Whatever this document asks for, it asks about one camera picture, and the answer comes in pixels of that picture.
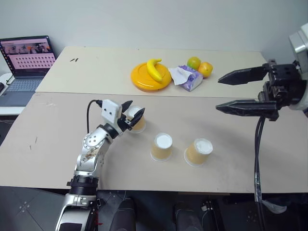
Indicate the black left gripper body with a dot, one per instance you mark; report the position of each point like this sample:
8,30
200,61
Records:
124,124

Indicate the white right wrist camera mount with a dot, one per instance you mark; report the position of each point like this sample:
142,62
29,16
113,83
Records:
298,43

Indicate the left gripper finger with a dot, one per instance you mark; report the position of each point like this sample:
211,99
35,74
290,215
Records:
137,118
126,106

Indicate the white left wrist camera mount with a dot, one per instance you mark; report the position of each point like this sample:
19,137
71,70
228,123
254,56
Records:
110,109

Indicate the clear plastic wrap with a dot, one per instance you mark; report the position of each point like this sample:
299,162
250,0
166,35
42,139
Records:
275,207

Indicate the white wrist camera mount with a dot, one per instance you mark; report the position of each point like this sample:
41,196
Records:
298,43
110,109

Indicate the green orange citrus fruit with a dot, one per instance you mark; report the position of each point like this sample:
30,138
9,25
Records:
193,63

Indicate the yellow round plate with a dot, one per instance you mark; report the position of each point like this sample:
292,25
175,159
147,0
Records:
142,79

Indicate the yellow paper cup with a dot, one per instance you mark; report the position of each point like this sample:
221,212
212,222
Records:
140,127
161,151
195,154

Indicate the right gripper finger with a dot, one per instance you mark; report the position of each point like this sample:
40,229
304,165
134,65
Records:
243,75
245,107

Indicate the purple tissue pack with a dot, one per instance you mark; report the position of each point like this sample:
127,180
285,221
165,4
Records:
192,81

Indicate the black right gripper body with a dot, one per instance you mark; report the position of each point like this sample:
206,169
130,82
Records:
284,81

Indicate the dark rounded shape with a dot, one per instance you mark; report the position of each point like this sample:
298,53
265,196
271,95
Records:
125,214

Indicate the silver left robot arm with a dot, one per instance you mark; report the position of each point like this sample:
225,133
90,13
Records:
90,144

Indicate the grey open laptop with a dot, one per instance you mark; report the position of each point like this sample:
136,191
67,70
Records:
26,60

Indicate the yellow banana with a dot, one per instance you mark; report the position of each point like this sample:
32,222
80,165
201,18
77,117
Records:
152,71

